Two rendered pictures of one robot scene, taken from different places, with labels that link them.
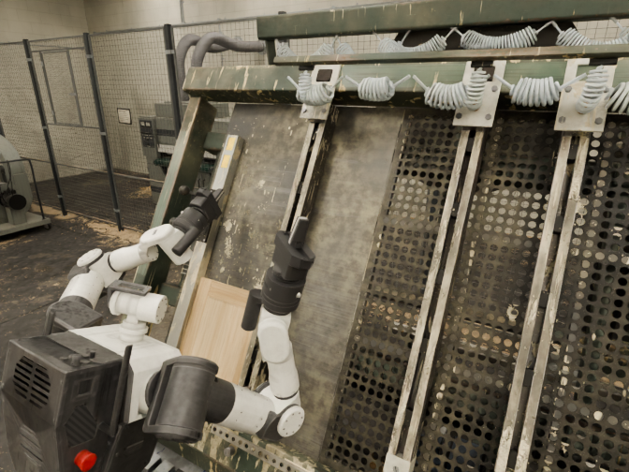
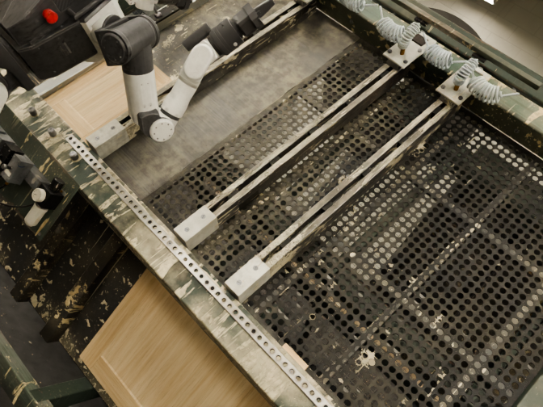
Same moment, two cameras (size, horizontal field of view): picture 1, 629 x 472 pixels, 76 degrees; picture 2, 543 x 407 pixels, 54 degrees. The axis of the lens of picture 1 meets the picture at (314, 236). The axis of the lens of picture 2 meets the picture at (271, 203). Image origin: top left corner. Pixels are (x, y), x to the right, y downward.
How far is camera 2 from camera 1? 1.02 m
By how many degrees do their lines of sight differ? 14
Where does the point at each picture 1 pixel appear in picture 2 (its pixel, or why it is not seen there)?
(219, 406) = (144, 61)
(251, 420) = (146, 97)
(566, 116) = (446, 86)
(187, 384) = (142, 27)
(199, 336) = (99, 81)
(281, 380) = (177, 98)
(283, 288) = (231, 29)
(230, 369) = (111, 113)
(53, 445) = not seen: outside the picture
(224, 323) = not seen: hidden behind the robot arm
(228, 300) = not seen: hidden behind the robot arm
